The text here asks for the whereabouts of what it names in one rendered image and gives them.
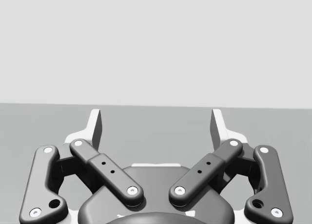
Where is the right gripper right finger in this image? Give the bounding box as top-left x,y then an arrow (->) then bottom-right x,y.
168,109 -> 294,224

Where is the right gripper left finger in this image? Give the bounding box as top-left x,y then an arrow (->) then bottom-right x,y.
19,109 -> 144,224

